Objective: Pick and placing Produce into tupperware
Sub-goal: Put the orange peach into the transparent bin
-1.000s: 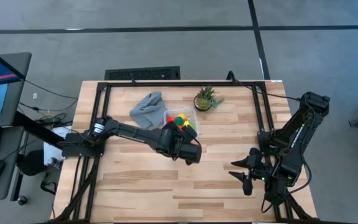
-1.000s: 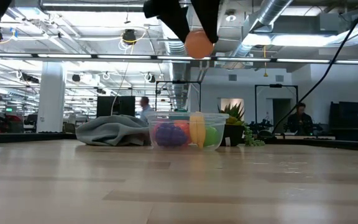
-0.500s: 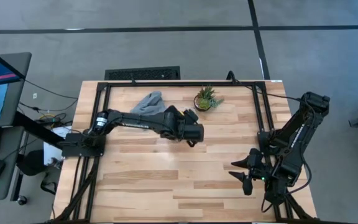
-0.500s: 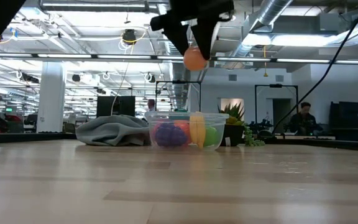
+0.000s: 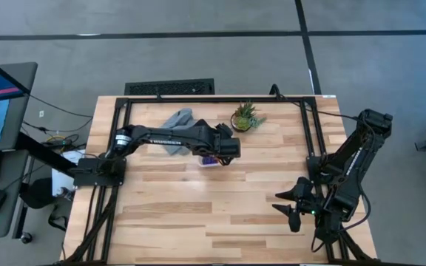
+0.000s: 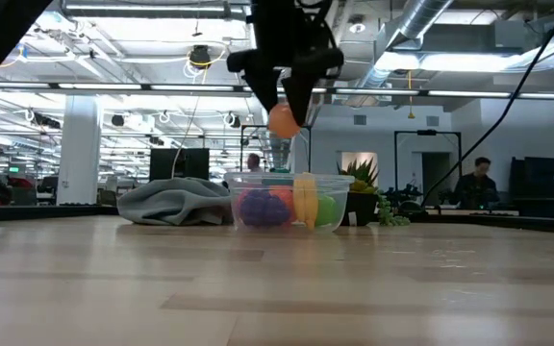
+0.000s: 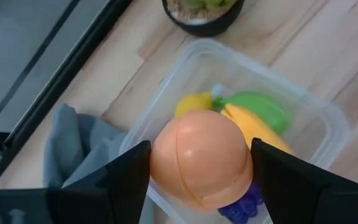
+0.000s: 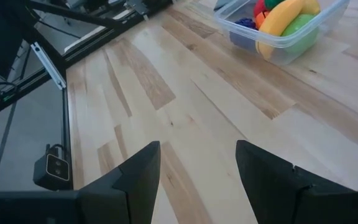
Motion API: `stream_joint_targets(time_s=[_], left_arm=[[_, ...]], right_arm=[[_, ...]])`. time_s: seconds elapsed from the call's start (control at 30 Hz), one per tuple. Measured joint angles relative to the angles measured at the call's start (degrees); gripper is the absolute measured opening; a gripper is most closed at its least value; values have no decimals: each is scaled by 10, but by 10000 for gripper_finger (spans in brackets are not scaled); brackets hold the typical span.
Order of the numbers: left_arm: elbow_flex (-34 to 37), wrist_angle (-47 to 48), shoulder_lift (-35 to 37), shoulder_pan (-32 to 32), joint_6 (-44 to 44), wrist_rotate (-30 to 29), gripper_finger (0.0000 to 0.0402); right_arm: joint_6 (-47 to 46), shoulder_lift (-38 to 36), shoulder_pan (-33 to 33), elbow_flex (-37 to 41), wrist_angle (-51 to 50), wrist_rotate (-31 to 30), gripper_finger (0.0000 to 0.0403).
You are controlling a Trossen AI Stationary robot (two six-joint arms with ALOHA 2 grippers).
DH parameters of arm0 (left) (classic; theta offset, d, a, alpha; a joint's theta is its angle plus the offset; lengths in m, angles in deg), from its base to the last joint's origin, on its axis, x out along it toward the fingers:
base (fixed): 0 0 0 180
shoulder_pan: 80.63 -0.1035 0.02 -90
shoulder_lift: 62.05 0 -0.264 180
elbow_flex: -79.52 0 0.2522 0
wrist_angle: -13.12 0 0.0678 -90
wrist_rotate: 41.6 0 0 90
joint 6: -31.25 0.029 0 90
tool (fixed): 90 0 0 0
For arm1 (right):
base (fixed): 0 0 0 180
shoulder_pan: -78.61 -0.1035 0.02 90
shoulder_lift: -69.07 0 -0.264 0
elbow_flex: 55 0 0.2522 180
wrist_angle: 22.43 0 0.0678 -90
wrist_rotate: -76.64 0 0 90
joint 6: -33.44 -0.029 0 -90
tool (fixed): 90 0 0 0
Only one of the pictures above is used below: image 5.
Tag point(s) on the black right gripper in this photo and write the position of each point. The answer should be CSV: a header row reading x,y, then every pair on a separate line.
x,y
309,207

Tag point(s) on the black desk support beam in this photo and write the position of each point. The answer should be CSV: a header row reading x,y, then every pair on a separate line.
x,y
43,155

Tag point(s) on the white paper sheet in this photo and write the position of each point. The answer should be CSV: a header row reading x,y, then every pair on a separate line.
x,y
59,181

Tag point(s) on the grey cloth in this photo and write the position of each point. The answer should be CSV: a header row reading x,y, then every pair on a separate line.
x,y
179,118

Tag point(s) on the small potted succulent plant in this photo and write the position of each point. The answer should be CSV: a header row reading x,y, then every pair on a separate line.
x,y
245,116

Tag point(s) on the purple toy grapes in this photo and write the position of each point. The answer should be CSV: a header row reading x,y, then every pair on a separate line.
x,y
210,160

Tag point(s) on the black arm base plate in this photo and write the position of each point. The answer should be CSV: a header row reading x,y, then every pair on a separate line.
x,y
313,164
87,177

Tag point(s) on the grey keyboard tray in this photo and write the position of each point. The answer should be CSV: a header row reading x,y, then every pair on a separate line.
x,y
9,221

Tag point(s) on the black floor vent grille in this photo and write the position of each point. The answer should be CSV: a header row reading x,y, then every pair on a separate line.
x,y
168,87

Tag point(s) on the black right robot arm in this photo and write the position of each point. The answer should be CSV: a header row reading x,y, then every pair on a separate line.
x,y
353,155

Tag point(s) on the grey desk top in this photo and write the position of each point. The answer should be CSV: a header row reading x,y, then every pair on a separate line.
x,y
24,77

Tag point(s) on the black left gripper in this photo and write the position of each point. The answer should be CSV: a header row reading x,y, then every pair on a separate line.
x,y
228,144

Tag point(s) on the black caster wheel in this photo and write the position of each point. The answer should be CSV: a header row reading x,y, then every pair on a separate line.
x,y
26,238

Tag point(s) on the clear plastic container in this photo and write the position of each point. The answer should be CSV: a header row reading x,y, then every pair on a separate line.
x,y
200,164

